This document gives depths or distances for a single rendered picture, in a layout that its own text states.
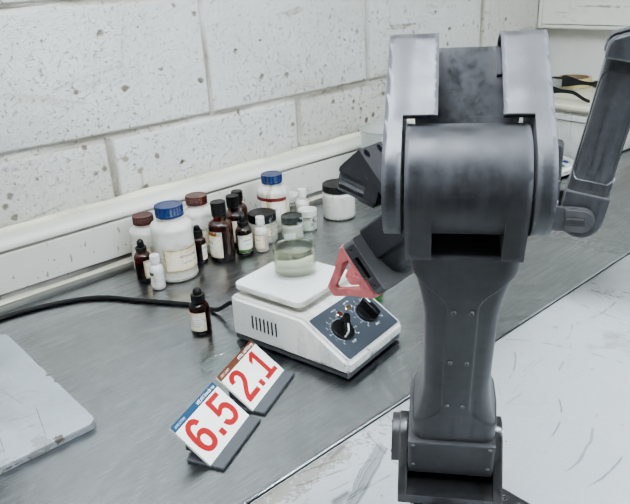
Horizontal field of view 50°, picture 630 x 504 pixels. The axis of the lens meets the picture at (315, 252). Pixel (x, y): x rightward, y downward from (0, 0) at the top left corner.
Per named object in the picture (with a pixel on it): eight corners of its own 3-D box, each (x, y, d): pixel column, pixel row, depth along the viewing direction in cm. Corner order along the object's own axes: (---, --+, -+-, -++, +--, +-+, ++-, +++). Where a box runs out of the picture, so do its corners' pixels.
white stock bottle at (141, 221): (155, 258, 124) (147, 207, 120) (172, 266, 121) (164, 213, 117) (128, 268, 121) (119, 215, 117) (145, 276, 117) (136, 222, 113)
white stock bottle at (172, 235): (148, 278, 116) (136, 207, 111) (178, 263, 122) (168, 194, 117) (177, 287, 112) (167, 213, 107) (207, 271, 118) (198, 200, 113)
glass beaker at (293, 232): (263, 278, 94) (258, 221, 91) (291, 261, 99) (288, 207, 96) (303, 289, 90) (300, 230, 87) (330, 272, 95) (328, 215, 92)
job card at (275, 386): (294, 374, 86) (292, 346, 85) (264, 415, 79) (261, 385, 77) (252, 366, 89) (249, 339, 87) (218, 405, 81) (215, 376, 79)
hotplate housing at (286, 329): (402, 338, 94) (403, 286, 90) (349, 383, 84) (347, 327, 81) (281, 299, 106) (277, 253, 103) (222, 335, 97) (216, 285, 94)
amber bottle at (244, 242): (234, 252, 125) (230, 212, 122) (249, 248, 126) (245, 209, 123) (241, 257, 123) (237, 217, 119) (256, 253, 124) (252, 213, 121)
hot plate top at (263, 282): (353, 276, 94) (353, 270, 94) (300, 310, 86) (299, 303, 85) (287, 258, 101) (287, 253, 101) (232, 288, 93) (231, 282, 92)
